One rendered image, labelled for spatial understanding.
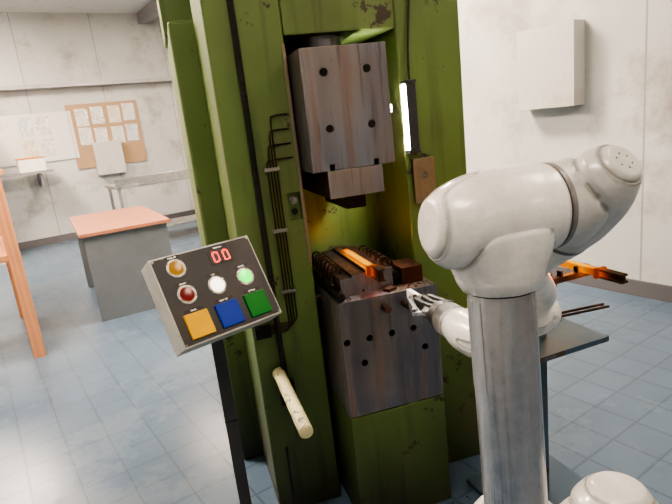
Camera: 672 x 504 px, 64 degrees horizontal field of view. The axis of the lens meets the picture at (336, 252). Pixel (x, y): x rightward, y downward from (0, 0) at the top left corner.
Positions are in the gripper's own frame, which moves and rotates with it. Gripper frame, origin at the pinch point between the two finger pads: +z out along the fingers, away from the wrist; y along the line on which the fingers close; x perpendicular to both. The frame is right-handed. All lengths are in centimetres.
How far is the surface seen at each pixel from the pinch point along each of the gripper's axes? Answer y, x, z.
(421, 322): 14.8, -21.6, 29.2
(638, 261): 254, -73, 167
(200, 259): -59, 17, 23
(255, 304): -44.9, 1.3, 18.2
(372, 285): -0.6, -5.9, 35.1
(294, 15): -14, 89, 49
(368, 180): 1.8, 32.0, 35.0
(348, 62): -1, 71, 35
